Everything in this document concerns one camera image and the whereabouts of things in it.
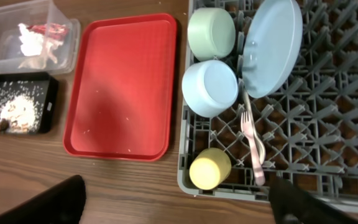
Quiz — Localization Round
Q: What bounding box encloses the yellow plastic cup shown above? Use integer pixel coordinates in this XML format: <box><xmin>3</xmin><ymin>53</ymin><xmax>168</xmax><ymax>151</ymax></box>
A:
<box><xmin>190</xmin><ymin>147</ymin><xmax>232</xmax><ymax>190</ymax></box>

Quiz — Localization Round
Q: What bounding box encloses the red snack wrapper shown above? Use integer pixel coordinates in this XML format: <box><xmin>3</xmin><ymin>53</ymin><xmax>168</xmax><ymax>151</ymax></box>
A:
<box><xmin>27</xmin><ymin>23</ymin><xmax>69</xmax><ymax>41</ymax></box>

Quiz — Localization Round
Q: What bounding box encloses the red plastic tray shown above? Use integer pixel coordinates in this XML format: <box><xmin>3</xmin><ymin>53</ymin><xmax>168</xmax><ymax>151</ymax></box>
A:
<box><xmin>63</xmin><ymin>13</ymin><xmax>177</xmax><ymax>161</ymax></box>

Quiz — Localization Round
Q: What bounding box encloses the small blue bowl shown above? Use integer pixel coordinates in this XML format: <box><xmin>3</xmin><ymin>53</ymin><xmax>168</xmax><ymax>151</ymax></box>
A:
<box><xmin>181</xmin><ymin>60</ymin><xmax>239</xmax><ymax>118</ymax></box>

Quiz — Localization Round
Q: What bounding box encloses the blue-grey dishwasher rack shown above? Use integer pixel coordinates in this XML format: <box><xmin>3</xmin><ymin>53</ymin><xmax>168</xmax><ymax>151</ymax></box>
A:
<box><xmin>177</xmin><ymin>1</ymin><xmax>358</xmax><ymax>212</ymax></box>

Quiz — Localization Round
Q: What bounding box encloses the light blue plate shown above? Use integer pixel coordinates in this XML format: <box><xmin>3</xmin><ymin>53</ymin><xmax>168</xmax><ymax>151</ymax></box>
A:
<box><xmin>242</xmin><ymin>0</ymin><xmax>303</xmax><ymax>98</ymax></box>

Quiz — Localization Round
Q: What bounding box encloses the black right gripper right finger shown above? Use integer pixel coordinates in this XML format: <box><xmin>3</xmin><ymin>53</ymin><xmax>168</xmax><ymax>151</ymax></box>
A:
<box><xmin>268</xmin><ymin>177</ymin><xmax>358</xmax><ymax>224</ymax></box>

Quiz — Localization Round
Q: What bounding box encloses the white rice pile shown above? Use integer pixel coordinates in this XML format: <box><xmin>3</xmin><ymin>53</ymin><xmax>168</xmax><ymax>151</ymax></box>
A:
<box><xmin>0</xmin><ymin>81</ymin><xmax>48</xmax><ymax>134</ymax></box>

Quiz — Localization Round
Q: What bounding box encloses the brown food scrap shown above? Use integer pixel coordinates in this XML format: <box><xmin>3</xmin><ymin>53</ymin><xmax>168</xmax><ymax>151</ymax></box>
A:
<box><xmin>0</xmin><ymin>119</ymin><xmax>9</xmax><ymax>133</ymax></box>

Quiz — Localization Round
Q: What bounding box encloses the black food waste tray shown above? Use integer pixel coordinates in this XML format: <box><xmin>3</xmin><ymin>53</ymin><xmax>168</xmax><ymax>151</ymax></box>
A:
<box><xmin>0</xmin><ymin>72</ymin><xmax>59</xmax><ymax>134</ymax></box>

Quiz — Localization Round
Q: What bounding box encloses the white plastic spoon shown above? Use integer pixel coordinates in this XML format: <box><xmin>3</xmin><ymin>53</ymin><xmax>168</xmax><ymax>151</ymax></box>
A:
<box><xmin>242</xmin><ymin>90</ymin><xmax>266</xmax><ymax>164</ymax></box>

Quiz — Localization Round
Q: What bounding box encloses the white plastic fork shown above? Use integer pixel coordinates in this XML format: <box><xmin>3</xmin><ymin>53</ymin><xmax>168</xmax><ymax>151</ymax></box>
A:
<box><xmin>241</xmin><ymin>111</ymin><xmax>265</xmax><ymax>186</ymax></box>

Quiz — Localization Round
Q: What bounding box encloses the pale green bowl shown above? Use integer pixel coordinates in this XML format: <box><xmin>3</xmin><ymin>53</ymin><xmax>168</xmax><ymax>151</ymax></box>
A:
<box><xmin>187</xmin><ymin>7</ymin><xmax>236</xmax><ymax>62</ymax></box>

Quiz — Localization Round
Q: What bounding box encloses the white tissue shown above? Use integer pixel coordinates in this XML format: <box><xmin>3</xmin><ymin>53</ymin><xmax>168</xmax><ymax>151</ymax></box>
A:
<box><xmin>18</xmin><ymin>23</ymin><xmax>64</xmax><ymax>70</ymax></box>

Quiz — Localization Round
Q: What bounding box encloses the clear plastic bin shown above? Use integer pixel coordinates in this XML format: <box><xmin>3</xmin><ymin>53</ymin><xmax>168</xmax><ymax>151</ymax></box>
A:
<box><xmin>0</xmin><ymin>1</ymin><xmax>81</xmax><ymax>75</ymax></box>

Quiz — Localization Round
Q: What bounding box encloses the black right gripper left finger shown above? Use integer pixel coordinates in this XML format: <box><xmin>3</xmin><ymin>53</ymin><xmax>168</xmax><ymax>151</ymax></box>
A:
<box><xmin>0</xmin><ymin>175</ymin><xmax>86</xmax><ymax>224</ymax></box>

